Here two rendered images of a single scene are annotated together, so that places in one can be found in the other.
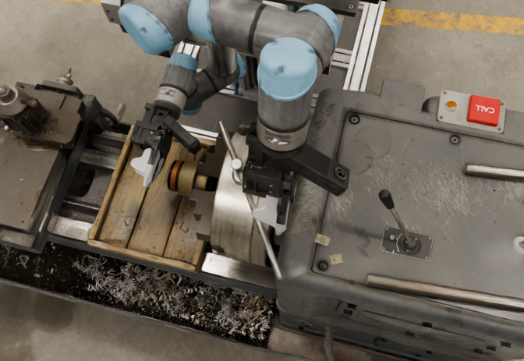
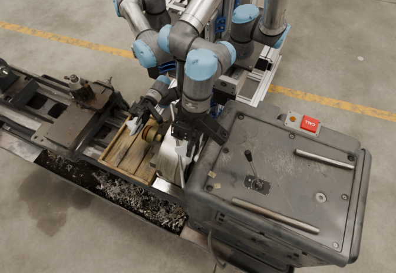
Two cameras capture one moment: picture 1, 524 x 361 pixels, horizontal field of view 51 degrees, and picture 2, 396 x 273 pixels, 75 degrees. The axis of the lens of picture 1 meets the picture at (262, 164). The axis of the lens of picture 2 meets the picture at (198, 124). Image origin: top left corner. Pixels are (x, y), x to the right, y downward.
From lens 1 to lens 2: 18 cm
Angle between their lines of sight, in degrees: 8
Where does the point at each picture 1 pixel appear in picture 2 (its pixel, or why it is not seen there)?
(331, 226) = (218, 168)
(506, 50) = (327, 113)
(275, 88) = (192, 72)
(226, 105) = not seen: hidden behind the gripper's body
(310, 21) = (220, 47)
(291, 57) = (203, 56)
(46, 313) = (78, 199)
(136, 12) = (140, 43)
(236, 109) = not seen: hidden behind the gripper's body
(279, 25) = (203, 46)
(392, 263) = (247, 194)
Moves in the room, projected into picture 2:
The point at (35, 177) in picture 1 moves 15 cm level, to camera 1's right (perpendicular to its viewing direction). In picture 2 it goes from (80, 123) to (108, 124)
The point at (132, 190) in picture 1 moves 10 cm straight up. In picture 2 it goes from (126, 139) to (121, 130)
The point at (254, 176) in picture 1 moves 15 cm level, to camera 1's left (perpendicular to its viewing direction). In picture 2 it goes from (177, 126) to (125, 124)
